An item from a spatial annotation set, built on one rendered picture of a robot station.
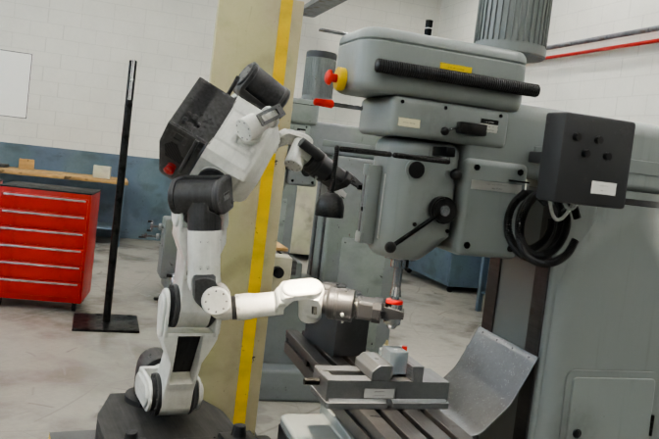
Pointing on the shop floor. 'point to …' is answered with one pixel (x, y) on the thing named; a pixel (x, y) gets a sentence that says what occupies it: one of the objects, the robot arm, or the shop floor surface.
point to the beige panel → (233, 27)
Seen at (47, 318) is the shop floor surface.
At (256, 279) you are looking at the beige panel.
